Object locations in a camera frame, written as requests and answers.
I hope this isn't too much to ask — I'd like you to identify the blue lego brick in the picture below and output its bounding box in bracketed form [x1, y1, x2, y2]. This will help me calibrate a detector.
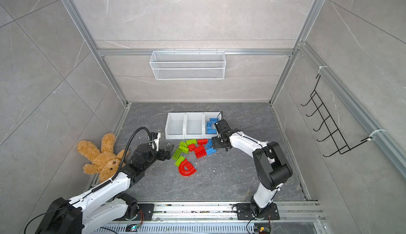
[205, 139, 213, 148]
[206, 148, 217, 155]
[206, 122, 217, 135]
[209, 118, 219, 123]

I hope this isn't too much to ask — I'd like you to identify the red arch lego piece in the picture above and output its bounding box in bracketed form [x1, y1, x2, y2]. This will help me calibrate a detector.
[178, 159, 197, 177]

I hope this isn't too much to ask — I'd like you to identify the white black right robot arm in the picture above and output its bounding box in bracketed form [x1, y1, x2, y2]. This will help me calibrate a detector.
[211, 119, 293, 220]

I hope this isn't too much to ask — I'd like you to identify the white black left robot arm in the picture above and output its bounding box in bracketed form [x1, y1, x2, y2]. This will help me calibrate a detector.
[36, 127, 174, 234]

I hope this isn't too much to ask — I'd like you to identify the green lego brick upside down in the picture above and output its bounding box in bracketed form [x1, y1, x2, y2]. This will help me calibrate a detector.
[172, 148, 182, 161]

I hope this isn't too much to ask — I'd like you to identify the green lego brick small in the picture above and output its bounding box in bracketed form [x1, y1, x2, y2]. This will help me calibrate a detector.
[175, 155, 186, 167]

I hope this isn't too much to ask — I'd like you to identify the red lego brick long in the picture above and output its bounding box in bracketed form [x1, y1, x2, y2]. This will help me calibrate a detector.
[197, 139, 208, 145]

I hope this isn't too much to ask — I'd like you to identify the green lego brick flat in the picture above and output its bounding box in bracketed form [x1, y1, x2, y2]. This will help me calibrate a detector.
[179, 141, 188, 148]

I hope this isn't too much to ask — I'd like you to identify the green lego brick long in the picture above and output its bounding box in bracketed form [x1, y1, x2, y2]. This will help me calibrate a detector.
[178, 146, 189, 154]

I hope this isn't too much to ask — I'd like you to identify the red lego brick studded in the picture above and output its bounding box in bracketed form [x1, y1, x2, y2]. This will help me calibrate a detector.
[193, 145, 207, 159]

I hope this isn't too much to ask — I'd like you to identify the white left plastic bin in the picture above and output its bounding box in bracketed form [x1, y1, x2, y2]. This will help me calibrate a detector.
[165, 112, 186, 140]

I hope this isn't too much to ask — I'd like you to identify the white plastic bin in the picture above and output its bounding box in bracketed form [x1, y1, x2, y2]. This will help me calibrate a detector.
[186, 112, 204, 140]
[165, 112, 186, 140]
[203, 111, 223, 139]

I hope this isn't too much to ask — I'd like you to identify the green lego brick top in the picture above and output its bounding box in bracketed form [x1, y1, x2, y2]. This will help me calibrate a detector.
[186, 139, 198, 147]

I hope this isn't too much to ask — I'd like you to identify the white right plastic bin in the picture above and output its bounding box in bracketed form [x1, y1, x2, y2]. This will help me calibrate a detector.
[203, 111, 223, 139]

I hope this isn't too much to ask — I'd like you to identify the red lego brick square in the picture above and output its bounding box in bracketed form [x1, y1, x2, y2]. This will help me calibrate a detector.
[188, 144, 196, 152]

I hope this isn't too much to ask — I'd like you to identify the white middle plastic bin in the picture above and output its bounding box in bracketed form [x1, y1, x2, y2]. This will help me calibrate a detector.
[186, 112, 204, 140]

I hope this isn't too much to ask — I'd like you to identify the brown teddy bear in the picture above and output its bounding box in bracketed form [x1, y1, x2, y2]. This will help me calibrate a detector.
[77, 133, 124, 183]

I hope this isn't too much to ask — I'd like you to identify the white wire mesh basket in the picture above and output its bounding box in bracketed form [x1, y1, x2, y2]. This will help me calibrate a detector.
[150, 51, 226, 80]

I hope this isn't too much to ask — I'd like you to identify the metal base rail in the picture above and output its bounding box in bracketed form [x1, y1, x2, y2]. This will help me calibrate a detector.
[95, 201, 331, 234]

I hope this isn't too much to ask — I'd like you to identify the black wire hook rack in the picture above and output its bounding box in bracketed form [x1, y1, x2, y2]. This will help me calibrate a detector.
[298, 75, 382, 161]

